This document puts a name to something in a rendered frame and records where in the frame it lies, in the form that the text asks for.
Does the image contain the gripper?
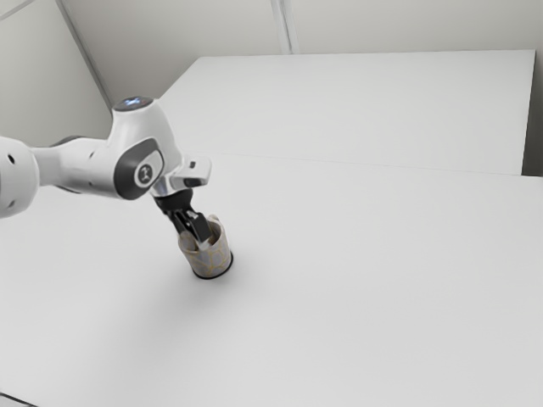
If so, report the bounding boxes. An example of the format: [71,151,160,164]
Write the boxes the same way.
[154,189,212,246]

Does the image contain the grey mug with gold lines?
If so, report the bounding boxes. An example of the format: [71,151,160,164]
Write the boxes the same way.
[177,215,235,281]

